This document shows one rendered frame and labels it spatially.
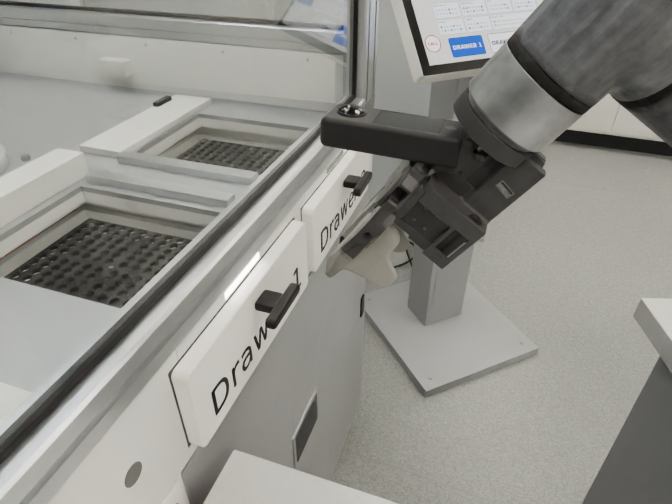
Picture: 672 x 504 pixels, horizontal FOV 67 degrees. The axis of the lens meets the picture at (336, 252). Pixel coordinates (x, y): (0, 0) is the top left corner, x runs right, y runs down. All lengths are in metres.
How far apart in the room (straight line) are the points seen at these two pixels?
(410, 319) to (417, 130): 1.48
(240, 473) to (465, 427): 1.09
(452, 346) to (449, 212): 1.39
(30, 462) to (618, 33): 0.45
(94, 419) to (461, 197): 0.33
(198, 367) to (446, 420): 1.20
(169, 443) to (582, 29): 0.48
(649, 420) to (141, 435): 0.81
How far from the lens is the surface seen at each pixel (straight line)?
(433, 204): 0.41
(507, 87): 0.37
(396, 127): 0.41
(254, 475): 0.62
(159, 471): 0.55
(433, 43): 1.24
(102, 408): 0.44
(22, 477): 0.40
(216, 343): 0.52
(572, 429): 1.72
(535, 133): 0.38
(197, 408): 0.53
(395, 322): 1.84
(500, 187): 0.42
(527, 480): 1.58
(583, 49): 0.36
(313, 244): 0.73
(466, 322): 1.88
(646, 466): 1.06
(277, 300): 0.58
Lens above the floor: 1.28
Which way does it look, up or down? 35 degrees down
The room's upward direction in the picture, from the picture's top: straight up
